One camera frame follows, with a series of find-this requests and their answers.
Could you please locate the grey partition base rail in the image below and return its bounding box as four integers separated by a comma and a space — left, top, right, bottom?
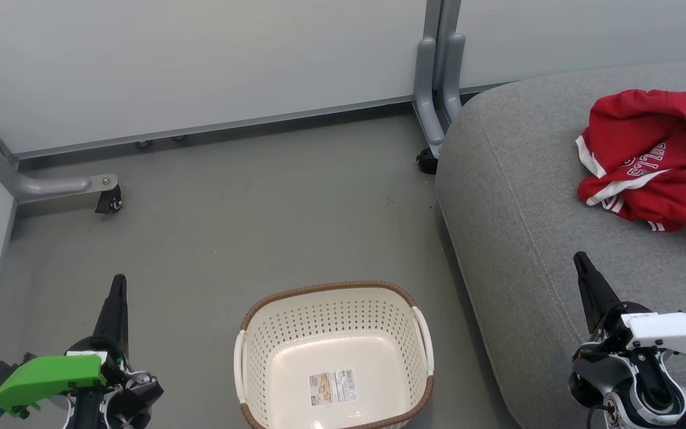
14, 94, 417, 161

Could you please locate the paper label sticker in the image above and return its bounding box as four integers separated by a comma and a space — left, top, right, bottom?
308, 368, 358, 408

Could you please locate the grey fabric sofa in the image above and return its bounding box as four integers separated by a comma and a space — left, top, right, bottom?
435, 56, 686, 429

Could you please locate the black caster wheel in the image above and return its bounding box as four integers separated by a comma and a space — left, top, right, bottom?
94, 185, 124, 215
416, 147, 439, 175

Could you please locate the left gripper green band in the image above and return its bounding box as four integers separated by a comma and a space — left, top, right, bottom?
0, 274, 130, 429

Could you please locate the red garment with white stripes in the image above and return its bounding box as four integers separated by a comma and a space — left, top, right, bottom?
575, 89, 686, 232

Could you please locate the cream perforated laundry basket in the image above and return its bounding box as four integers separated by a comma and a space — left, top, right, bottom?
233, 281, 436, 429

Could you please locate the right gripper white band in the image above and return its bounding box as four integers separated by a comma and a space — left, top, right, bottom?
573, 251, 686, 371

